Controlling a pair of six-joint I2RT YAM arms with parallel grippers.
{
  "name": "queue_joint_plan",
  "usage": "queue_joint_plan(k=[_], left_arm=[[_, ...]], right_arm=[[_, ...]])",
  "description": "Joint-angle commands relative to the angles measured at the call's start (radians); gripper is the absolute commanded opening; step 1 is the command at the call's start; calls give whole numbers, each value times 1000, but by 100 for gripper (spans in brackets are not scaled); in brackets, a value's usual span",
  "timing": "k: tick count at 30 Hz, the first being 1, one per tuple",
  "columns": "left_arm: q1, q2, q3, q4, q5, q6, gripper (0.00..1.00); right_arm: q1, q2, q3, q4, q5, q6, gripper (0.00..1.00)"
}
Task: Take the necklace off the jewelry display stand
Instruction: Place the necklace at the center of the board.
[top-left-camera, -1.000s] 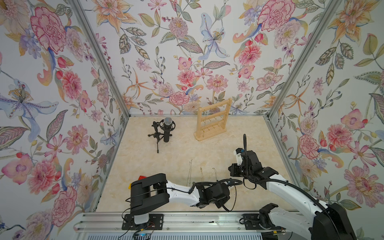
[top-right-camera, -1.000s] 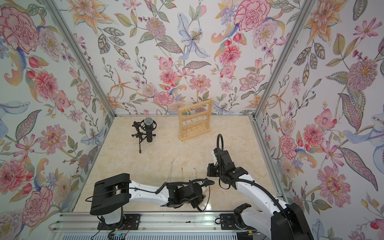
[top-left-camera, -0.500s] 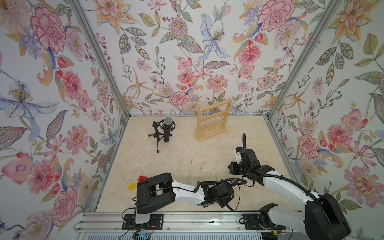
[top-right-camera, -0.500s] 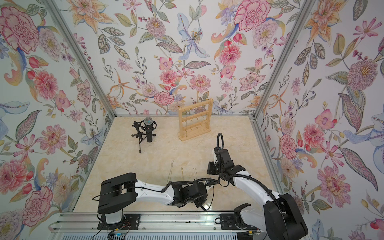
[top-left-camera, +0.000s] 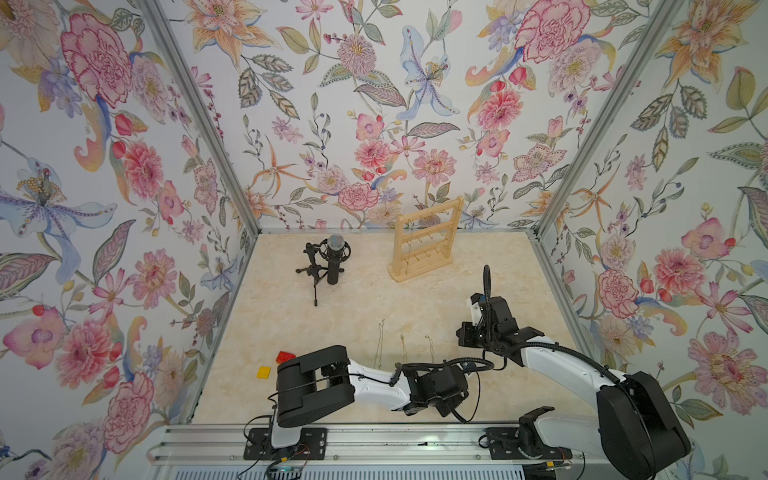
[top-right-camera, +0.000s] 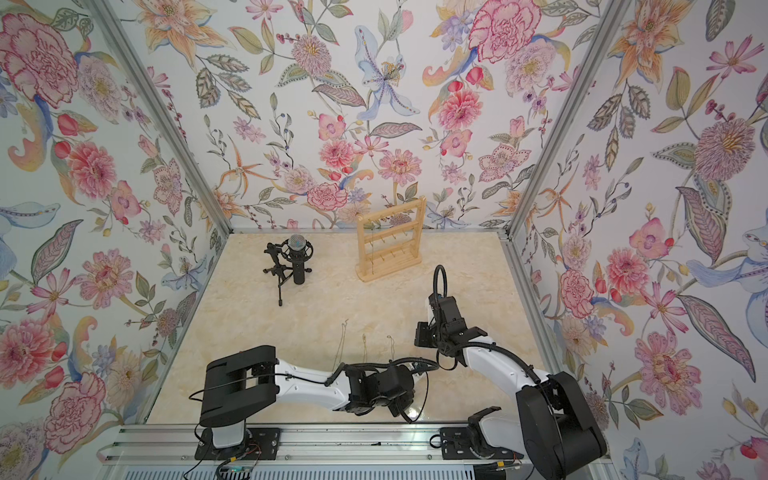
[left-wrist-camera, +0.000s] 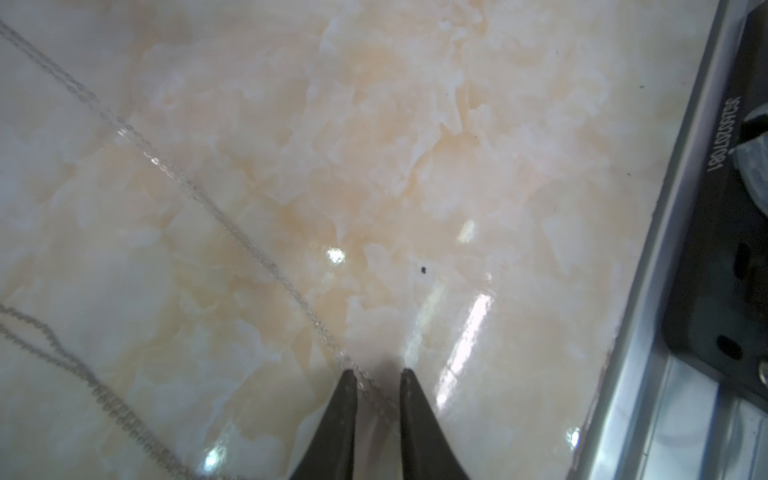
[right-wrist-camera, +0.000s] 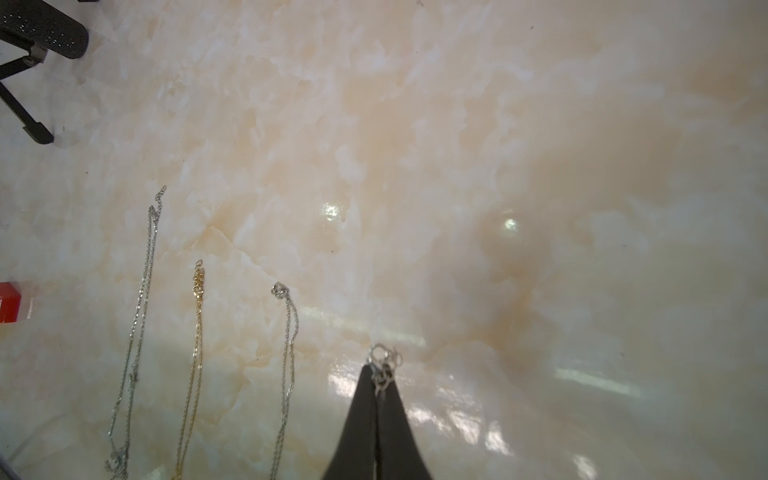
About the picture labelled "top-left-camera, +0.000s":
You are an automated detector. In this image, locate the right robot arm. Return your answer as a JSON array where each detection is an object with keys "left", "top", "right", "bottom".
[{"left": 457, "top": 267, "right": 692, "bottom": 479}]

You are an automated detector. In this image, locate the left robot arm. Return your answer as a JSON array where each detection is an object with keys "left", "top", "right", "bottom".
[{"left": 243, "top": 345, "right": 494, "bottom": 463}]

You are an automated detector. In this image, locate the wooden jewelry display stand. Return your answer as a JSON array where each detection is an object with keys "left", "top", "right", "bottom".
[{"left": 388, "top": 197, "right": 464, "bottom": 283}]

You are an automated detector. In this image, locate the black microphone with mesh head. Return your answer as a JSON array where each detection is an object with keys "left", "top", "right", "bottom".
[{"left": 326, "top": 234, "right": 351, "bottom": 285}]

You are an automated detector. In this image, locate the red toy brick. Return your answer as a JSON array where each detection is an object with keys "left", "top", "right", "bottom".
[{"left": 276, "top": 351, "right": 296, "bottom": 365}]

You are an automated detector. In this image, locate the yellow toy brick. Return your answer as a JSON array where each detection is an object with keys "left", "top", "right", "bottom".
[{"left": 257, "top": 366, "right": 271, "bottom": 380}]

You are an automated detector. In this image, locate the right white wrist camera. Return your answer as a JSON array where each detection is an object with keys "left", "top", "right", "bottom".
[{"left": 467, "top": 293, "right": 486, "bottom": 327}]

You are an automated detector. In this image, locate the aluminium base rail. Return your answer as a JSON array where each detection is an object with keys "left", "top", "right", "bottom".
[{"left": 148, "top": 422, "right": 606, "bottom": 467}]

